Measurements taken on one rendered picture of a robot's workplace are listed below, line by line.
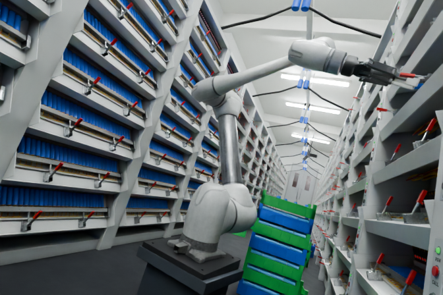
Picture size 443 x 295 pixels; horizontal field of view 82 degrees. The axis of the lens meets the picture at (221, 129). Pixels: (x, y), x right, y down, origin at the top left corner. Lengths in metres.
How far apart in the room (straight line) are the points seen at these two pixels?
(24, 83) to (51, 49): 0.15
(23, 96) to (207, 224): 0.79
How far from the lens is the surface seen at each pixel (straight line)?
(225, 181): 1.26
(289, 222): 1.54
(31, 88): 1.11
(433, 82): 0.85
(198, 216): 1.05
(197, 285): 0.98
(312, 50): 1.04
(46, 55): 1.13
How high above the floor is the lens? 0.51
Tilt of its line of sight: 12 degrees up
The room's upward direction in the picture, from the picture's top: 17 degrees clockwise
